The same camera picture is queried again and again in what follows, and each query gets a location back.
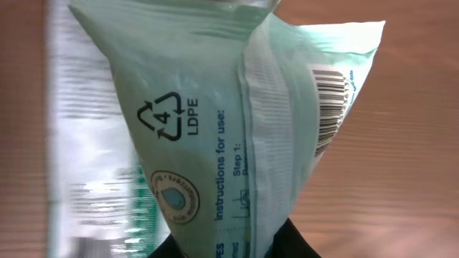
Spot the light green wipes pouch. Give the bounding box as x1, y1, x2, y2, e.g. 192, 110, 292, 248
70, 1, 384, 257

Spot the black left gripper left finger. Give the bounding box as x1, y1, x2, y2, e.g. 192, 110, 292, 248
148, 234, 183, 258

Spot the green 3M package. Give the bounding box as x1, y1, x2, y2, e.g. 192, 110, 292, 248
47, 0, 169, 258

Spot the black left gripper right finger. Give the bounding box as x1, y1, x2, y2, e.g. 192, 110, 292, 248
265, 219, 321, 258

